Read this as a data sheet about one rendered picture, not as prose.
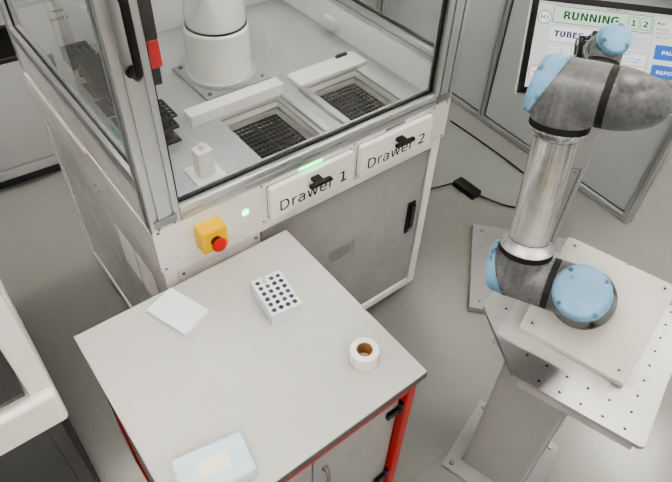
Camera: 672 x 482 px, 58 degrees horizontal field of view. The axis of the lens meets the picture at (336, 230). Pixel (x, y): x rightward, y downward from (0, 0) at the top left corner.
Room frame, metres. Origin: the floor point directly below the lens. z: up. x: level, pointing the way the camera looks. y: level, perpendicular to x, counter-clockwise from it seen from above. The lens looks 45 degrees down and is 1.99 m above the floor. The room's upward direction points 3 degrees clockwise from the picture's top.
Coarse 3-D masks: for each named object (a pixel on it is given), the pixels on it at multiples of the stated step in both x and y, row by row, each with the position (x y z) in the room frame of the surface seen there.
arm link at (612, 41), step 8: (616, 24) 1.35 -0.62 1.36; (624, 24) 1.35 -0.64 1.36; (600, 32) 1.35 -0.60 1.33; (608, 32) 1.33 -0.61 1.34; (616, 32) 1.33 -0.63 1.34; (624, 32) 1.33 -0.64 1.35; (592, 40) 1.39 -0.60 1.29; (600, 40) 1.33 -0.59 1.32; (608, 40) 1.32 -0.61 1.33; (616, 40) 1.32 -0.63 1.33; (624, 40) 1.32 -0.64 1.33; (592, 48) 1.35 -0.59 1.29; (600, 48) 1.33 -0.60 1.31; (608, 48) 1.31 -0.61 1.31; (616, 48) 1.31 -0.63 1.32; (624, 48) 1.31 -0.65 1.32; (600, 56) 1.39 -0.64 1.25; (608, 56) 1.31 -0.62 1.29; (616, 56) 1.32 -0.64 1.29
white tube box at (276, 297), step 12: (276, 276) 1.02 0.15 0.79; (252, 288) 0.98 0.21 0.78; (264, 288) 0.96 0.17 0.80; (276, 288) 0.97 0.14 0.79; (288, 288) 0.97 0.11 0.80; (264, 300) 0.93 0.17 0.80; (276, 300) 0.93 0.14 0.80; (288, 300) 0.93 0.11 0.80; (300, 300) 0.93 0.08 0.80; (276, 312) 0.89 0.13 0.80; (288, 312) 0.90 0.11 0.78; (300, 312) 0.92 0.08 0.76
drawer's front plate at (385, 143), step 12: (420, 120) 1.55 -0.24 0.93; (432, 120) 1.58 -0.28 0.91; (396, 132) 1.48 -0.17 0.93; (408, 132) 1.51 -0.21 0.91; (420, 132) 1.55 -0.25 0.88; (372, 144) 1.42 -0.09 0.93; (384, 144) 1.45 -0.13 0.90; (408, 144) 1.52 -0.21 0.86; (420, 144) 1.55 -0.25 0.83; (360, 156) 1.40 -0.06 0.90; (372, 156) 1.42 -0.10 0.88; (384, 156) 1.45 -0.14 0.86; (396, 156) 1.49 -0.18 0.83; (360, 168) 1.39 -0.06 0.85; (372, 168) 1.42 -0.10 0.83
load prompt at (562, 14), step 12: (564, 12) 1.83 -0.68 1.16; (576, 12) 1.83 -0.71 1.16; (588, 12) 1.82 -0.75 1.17; (600, 12) 1.82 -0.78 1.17; (612, 12) 1.82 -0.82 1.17; (576, 24) 1.80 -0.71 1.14; (588, 24) 1.80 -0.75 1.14; (600, 24) 1.80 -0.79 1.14; (636, 24) 1.79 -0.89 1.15; (648, 24) 1.79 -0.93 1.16
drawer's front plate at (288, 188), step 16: (336, 160) 1.33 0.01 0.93; (352, 160) 1.37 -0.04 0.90; (304, 176) 1.26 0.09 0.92; (336, 176) 1.33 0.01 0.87; (352, 176) 1.37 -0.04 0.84; (272, 192) 1.19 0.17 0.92; (288, 192) 1.23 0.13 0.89; (304, 192) 1.26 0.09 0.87; (320, 192) 1.30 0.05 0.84; (272, 208) 1.19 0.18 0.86; (288, 208) 1.23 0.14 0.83
